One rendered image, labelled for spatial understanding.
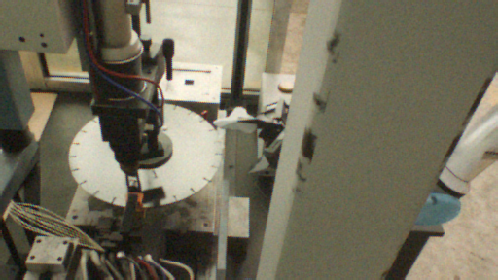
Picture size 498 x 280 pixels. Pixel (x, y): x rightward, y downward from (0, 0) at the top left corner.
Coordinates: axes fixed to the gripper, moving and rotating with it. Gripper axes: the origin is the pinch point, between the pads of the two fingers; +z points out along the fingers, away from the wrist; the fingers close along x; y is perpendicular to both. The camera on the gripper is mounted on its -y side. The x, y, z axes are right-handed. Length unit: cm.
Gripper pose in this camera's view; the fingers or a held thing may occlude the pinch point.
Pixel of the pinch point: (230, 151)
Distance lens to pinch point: 99.2
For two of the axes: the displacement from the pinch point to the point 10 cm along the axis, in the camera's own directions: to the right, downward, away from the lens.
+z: -8.6, 2.7, 4.3
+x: -4.8, -7.0, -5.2
